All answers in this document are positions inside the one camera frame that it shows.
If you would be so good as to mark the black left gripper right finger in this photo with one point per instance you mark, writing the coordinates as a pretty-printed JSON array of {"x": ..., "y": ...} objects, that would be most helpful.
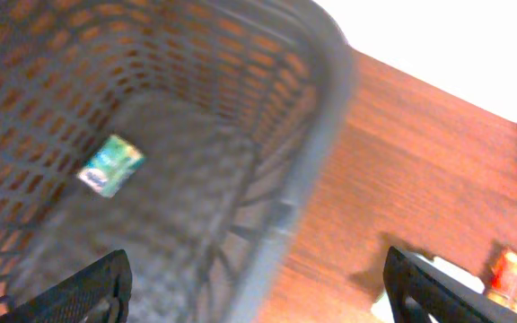
[{"x": 419, "y": 292}]

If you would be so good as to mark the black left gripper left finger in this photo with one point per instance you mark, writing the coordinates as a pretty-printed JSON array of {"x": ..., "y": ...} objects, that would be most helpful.
[{"x": 99, "y": 293}]

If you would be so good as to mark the green tissue pack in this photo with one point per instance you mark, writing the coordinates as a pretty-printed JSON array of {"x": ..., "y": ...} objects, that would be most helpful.
[{"x": 111, "y": 166}]

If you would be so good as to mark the dark grey plastic basket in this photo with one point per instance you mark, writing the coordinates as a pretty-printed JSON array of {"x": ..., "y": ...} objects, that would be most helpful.
[{"x": 234, "y": 105}]

